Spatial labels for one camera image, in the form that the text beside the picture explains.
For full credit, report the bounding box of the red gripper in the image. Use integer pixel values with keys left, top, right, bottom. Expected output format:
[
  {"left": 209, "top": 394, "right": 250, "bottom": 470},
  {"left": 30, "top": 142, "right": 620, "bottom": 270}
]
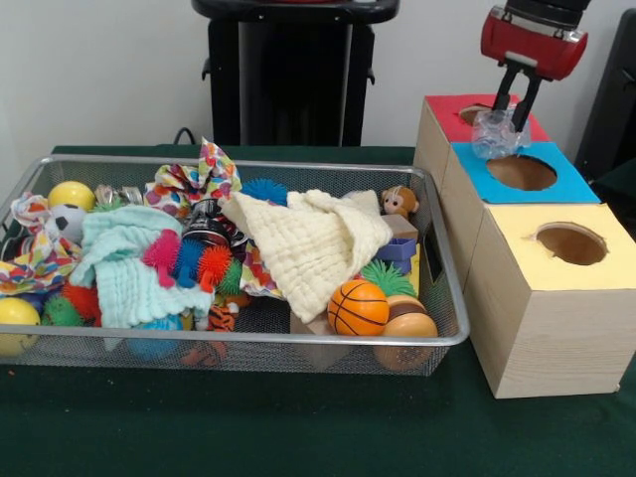
[{"left": 479, "top": 5, "right": 589, "bottom": 134}]

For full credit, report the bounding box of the clear plastic packet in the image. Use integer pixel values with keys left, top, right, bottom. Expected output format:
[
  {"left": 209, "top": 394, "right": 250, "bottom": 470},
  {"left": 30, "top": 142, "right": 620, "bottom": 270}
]
[{"left": 469, "top": 109, "right": 532, "bottom": 161}]

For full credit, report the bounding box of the cream muslin cloth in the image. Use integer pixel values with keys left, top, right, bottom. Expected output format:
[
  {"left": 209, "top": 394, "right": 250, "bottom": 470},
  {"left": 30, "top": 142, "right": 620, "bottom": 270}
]
[{"left": 218, "top": 189, "right": 395, "bottom": 324}]

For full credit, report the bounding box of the shallow clear mesh bin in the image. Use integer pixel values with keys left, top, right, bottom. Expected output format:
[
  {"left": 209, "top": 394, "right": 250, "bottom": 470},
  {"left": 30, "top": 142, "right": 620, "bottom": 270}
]
[{"left": 0, "top": 153, "right": 471, "bottom": 378}]

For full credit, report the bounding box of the wooden box with three holes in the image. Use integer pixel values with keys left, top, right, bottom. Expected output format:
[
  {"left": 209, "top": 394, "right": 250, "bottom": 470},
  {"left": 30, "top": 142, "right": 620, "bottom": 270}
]
[{"left": 412, "top": 92, "right": 636, "bottom": 400}]

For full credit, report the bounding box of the side table with green cloth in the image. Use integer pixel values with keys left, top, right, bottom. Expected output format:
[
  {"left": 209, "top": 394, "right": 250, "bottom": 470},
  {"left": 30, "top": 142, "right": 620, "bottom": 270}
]
[{"left": 588, "top": 157, "right": 636, "bottom": 213}]

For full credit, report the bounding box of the brown monkey plush toy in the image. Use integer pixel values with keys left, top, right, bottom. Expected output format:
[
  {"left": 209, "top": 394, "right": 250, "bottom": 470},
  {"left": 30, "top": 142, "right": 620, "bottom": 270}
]
[{"left": 380, "top": 185, "right": 420, "bottom": 223}]

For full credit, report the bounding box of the toy burger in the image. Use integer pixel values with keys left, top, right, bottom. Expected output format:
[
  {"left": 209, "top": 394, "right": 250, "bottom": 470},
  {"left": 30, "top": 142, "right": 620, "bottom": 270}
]
[{"left": 375, "top": 294, "right": 439, "bottom": 372}]

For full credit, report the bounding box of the orange toy basketball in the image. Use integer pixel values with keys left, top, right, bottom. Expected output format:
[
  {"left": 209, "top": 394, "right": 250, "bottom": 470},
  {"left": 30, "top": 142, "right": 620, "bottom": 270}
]
[{"left": 326, "top": 278, "right": 391, "bottom": 337}]

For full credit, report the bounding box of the colourful dotted cloth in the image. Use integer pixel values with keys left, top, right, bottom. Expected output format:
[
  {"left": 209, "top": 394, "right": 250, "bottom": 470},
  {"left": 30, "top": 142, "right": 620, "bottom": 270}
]
[{"left": 143, "top": 136, "right": 243, "bottom": 220}]

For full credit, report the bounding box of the multicolour spiky caterpillar toy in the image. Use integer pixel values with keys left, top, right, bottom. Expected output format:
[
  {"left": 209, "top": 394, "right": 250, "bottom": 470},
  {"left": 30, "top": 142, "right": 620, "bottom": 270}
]
[{"left": 142, "top": 229, "right": 244, "bottom": 298}]

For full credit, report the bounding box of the dark green tablecloth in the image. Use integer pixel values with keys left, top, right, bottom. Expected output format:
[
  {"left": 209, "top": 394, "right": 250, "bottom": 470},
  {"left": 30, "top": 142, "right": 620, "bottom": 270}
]
[{"left": 0, "top": 143, "right": 636, "bottom": 477}]

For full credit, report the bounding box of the mint muslin cloth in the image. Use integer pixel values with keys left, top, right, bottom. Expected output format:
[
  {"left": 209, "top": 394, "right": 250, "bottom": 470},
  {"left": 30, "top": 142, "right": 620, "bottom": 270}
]
[{"left": 69, "top": 205, "right": 216, "bottom": 330}]

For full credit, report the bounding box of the yellow ball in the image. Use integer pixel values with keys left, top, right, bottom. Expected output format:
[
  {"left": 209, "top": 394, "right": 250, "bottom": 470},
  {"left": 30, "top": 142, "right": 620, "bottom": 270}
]
[{"left": 47, "top": 180, "right": 97, "bottom": 213}]

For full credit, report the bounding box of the small soccer ball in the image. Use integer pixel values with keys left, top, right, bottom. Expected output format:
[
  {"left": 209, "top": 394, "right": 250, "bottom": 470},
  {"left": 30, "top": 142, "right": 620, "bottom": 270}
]
[{"left": 47, "top": 203, "right": 88, "bottom": 243}]

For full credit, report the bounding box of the white colourful patterned cloth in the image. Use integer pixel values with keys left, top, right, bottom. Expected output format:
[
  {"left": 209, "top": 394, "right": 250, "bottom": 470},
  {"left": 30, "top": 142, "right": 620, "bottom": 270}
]
[{"left": 0, "top": 192, "right": 83, "bottom": 297}]

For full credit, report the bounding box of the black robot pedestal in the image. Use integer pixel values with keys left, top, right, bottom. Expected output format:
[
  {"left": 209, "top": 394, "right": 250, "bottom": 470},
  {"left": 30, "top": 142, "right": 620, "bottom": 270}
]
[{"left": 191, "top": 0, "right": 401, "bottom": 147}]

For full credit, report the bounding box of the black cable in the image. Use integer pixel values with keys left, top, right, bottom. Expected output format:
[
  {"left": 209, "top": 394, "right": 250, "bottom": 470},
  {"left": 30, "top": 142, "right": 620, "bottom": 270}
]
[{"left": 172, "top": 126, "right": 201, "bottom": 147}]

